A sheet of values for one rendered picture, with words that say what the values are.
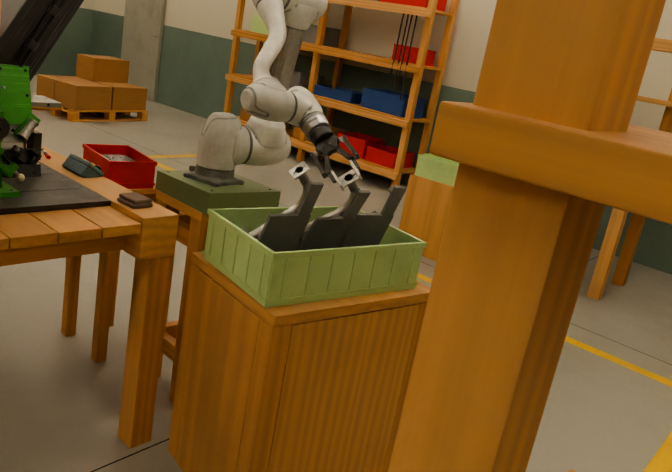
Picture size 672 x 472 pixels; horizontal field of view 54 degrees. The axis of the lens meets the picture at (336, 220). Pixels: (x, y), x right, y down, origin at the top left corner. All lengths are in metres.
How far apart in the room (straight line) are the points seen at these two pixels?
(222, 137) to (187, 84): 8.25
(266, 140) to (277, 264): 0.92
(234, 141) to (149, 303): 0.72
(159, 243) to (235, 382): 0.54
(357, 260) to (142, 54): 9.91
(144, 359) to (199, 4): 8.67
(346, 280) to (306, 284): 0.16
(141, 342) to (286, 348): 0.66
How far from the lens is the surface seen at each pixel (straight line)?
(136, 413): 2.58
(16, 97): 2.64
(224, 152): 2.62
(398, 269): 2.20
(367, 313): 2.11
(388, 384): 2.35
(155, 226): 2.25
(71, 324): 3.37
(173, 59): 11.15
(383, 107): 7.46
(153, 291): 2.36
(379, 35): 8.28
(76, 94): 8.72
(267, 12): 2.46
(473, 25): 7.62
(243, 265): 2.01
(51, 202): 2.31
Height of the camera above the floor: 1.57
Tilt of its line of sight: 15 degrees down
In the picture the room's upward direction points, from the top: 10 degrees clockwise
